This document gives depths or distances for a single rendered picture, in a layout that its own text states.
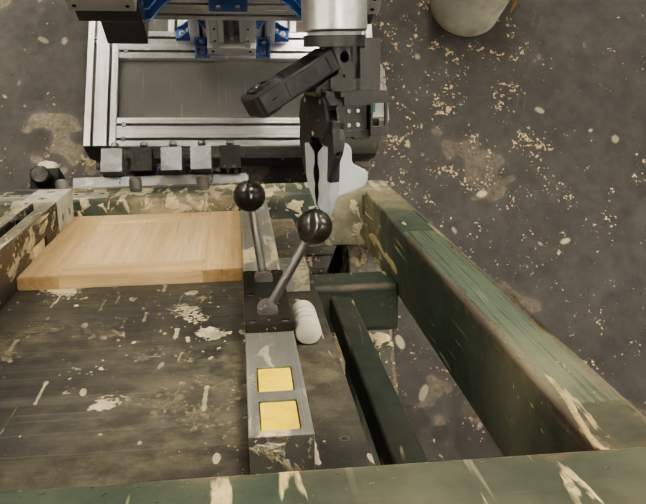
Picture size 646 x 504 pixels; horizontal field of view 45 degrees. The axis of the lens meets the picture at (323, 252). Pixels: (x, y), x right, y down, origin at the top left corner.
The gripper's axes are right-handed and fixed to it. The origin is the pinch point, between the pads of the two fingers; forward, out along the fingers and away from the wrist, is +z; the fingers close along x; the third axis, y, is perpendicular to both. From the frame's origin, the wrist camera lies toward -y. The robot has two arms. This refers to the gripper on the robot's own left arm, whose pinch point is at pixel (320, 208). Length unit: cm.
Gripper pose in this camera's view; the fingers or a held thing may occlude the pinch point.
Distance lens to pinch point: 94.0
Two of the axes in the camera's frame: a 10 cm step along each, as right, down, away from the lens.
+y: 9.0, -1.3, 4.3
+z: 0.2, 9.7, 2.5
